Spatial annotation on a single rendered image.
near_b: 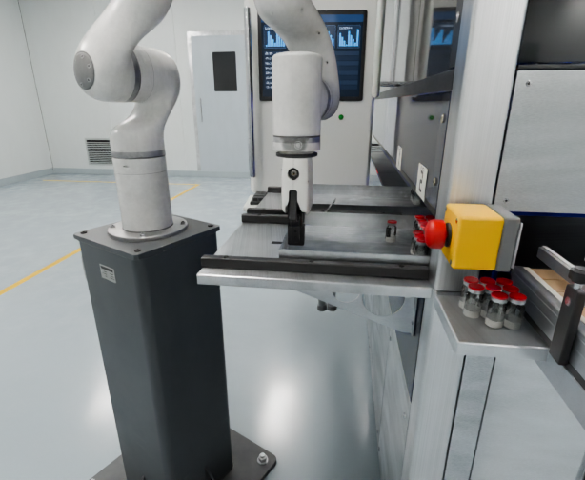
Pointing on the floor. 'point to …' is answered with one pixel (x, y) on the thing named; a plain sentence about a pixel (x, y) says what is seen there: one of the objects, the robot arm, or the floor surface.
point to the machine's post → (464, 105)
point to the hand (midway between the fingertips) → (296, 233)
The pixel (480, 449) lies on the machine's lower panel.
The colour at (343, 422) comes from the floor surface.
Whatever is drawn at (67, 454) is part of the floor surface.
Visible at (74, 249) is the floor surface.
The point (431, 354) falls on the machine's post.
